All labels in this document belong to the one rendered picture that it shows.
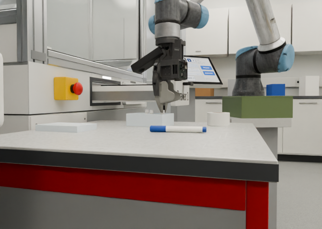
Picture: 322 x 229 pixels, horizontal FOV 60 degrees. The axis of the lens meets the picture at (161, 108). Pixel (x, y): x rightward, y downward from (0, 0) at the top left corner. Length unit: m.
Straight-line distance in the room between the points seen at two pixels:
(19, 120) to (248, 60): 0.97
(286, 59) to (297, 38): 3.33
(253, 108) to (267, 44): 0.28
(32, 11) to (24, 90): 0.22
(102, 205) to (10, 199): 0.18
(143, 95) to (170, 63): 0.28
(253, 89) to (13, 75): 0.97
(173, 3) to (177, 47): 0.13
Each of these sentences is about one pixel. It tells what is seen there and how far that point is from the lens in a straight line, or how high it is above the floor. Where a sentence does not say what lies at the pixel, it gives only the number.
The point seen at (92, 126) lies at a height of 0.77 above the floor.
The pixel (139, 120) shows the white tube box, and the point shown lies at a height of 0.78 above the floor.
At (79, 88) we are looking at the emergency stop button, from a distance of 0.91.
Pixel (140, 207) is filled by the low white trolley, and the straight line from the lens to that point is 0.45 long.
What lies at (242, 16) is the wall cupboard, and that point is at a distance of 4.59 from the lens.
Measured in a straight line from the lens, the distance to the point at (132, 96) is 1.05.
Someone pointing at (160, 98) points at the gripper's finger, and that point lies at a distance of 0.81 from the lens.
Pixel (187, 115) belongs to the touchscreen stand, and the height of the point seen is 0.72.
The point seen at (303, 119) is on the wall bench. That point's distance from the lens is 4.20.
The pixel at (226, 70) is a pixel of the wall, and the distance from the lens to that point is 4.79.
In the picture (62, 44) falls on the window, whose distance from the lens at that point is 1.01.
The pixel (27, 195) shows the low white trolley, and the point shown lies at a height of 0.67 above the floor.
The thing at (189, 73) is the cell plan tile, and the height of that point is 1.04.
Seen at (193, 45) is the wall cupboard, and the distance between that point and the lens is 4.51.
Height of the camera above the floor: 0.84
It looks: 2 degrees down
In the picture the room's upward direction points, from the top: straight up
